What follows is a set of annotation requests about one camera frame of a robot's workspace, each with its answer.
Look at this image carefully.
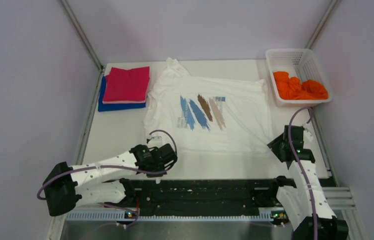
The folded pink t-shirt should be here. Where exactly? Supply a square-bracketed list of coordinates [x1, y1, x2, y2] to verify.
[101, 100, 146, 104]

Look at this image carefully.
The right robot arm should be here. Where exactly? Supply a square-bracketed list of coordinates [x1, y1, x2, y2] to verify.
[268, 125, 349, 240]

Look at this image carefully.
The white printed t-shirt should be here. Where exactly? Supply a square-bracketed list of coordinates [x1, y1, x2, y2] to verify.
[143, 58, 273, 154]

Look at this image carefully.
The orange crumpled t-shirt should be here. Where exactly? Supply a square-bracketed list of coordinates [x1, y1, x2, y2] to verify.
[273, 71, 329, 100]

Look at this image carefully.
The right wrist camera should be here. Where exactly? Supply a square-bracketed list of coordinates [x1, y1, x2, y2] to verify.
[302, 122, 314, 142]

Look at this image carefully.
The folded magenta t-shirt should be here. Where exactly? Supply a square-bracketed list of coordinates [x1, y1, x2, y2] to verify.
[103, 66, 150, 101]

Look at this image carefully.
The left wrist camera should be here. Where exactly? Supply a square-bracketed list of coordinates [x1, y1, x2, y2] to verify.
[146, 135, 163, 148]

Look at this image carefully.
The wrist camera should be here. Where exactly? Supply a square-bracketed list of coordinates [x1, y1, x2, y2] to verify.
[146, 135, 163, 148]
[302, 122, 314, 142]

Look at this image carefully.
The folded blue t-shirt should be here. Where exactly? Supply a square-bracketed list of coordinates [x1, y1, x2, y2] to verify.
[98, 76, 146, 112]

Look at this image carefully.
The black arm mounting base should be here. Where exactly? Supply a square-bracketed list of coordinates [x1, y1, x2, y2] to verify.
[118, 179, 281, 217]

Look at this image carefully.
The white plastic basket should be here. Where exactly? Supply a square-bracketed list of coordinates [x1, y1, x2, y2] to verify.
[266, 48, 333, 107]

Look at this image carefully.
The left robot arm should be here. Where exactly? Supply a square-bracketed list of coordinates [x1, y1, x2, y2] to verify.
[37, 143, 178, 217]

